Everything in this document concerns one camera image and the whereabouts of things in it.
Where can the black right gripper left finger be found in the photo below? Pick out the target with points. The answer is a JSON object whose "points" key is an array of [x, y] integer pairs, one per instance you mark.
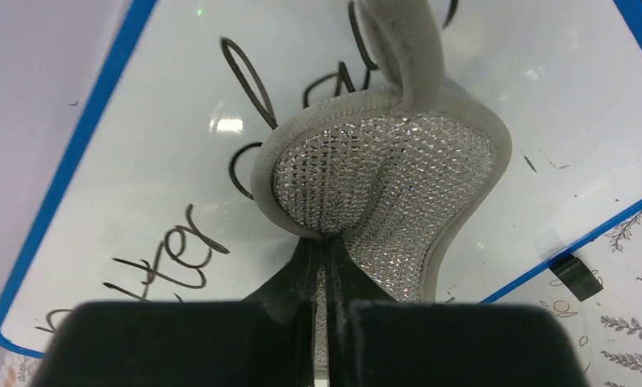
{"points": [[266, 339]]}

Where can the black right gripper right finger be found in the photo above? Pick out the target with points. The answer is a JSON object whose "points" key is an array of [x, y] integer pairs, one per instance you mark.
{"points": [[374, 340]]}

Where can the silver mesh sponge eraser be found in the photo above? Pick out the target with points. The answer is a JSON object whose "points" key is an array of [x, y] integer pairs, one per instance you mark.
{"points": [[395, 172]]}

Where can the blue framed whiteboard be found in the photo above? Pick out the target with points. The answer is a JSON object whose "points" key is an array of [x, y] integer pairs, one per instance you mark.
{"points": [[142, 205]]}

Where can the floral table mat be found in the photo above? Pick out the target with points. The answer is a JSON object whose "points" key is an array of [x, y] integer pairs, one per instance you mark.
{"points": [[605, 327]]}

